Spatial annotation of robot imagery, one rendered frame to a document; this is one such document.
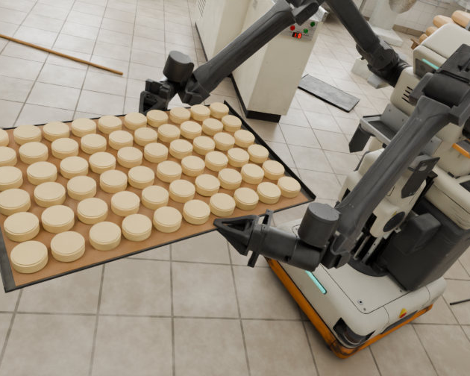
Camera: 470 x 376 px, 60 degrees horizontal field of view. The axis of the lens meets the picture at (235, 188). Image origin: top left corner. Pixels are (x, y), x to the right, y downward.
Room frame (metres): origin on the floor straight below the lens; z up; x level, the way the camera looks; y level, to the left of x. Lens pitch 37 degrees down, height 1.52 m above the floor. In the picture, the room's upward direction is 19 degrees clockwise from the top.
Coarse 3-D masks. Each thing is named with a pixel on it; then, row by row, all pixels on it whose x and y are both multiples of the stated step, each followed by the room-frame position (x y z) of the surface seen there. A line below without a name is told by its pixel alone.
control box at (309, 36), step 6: (294, 24) 2.89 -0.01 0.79; (306, 24) 2.92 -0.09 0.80; (288, 30) 2.88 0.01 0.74; (294, 30) 2.89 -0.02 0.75; (300, 30) 2.91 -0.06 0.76; (312, 30) 2.94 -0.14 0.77; (288, 36) 2.88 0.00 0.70; (300, 36) 2.91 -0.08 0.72; (306, 36) 2.93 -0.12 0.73; (312, 36) 2.95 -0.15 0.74
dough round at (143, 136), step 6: (138, 132) 0.75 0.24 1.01; (144, 132) 0.75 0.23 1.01; (150, 132) 0.76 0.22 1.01; (156, 132) 0.77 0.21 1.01; (138, 138) 0.73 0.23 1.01; (144, 138) 0.73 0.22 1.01; (150, 138) 0.74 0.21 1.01; (156, 138) 0.75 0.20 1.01; (138, 144) 0.73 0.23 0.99; (144, 144) 0.73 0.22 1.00
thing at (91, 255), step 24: (96, 120) 0.77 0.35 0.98; (168, 120) 0.86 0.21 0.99; (192, 120) 0.89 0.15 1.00; (48, 144) 0.64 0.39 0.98; (168, 144) 0.76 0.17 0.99; (192, 144) 0.79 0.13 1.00; (24, 168) 0.56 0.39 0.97; (120, 168) 0.64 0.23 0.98; (240, 168) 0.76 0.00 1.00; (0, 192) 0.48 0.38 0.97; (96, 192) 0.55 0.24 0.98; (0, 216) 0.44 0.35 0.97; (120, 216) 0.52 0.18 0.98; (216, 216) 0.59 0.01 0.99; (48, 240) 0.42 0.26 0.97; (144, 240) 0.48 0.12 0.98; (168, 240) 0.50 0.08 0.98; (48, 264) 0.38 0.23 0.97; (72, 264) 0.39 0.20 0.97
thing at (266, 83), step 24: (264, 0) 3.18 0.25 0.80; (264, 48) 2.90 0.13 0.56; (288, 48) 2.93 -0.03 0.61; (312, 48) 3.00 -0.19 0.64; (240, 72) 3.23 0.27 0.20; (264, 72) 2.88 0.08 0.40; (288, 72) 2.95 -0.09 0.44; (240, 96) 3.16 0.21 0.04; (264, 96) 2.91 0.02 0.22; (288, 96) 2.98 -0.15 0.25; (264, 120) 2.96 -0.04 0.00
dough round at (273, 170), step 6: (264, 162) 0.78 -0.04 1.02; (270, 162) 0.79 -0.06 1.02; (276, 162) 0.79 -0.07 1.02; (264, 168) 0.76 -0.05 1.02; (270, 168) 0.77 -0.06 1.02; (276, 168) 0.77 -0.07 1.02; (282, 168) 0.78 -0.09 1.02; (264, 174) 0.76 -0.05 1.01; (270, 174) 0.75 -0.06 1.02; (276, 174) 0.75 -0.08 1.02; (282, 174) 0.76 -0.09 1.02
